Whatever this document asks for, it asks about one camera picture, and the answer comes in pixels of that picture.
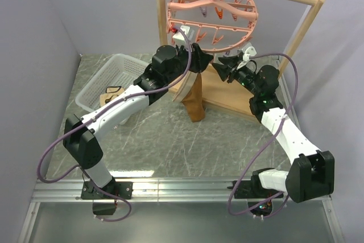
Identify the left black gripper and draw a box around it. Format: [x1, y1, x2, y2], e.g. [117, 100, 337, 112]
[166, 41, 213, 84]

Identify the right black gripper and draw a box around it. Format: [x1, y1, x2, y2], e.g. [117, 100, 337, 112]
[211, 55, 260, 97]

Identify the brown boxer underwear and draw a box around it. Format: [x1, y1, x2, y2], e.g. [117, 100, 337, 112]
[172, 72, 205, 122]

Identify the pink round clip hanger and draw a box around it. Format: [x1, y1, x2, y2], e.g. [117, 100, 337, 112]
[166, 0, 258, 53]

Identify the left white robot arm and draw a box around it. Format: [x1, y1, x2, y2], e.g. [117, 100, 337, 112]
[63, 43, 213, 199]

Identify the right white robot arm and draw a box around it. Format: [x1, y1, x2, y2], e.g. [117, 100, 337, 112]
[213, 53, 335, 203]

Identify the beige folded underwear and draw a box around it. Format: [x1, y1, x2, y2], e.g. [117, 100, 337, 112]
[99, 86, 125, 107]

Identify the wooden hanging rack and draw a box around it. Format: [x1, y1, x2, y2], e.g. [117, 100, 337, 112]
[156, 0, 325, 119]

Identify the white plastic laundry basket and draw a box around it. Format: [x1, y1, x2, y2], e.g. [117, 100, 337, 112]
[75, 53, 148, 113]

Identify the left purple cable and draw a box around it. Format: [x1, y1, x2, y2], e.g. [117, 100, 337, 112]
[36, 25, 193, 223]

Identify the purple cable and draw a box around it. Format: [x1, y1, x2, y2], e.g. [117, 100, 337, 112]
[36, 25, 193, 223]
[227, 52, 299, 217]

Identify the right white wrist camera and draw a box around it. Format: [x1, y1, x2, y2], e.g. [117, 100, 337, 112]
[237, 42, 257, 70]

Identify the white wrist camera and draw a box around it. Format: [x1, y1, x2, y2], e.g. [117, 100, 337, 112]
[237, 42, 257, 70]
[171, 25, 195, 47]

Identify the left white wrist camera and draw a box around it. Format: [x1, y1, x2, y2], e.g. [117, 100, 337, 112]
[171, 25, 195, 47]

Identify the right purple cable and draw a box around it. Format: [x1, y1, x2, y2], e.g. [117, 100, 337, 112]
[227, 52, 299, 217]

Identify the aluminium mounting rail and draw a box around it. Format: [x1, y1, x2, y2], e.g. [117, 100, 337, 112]
[19, 177, 344, 242]

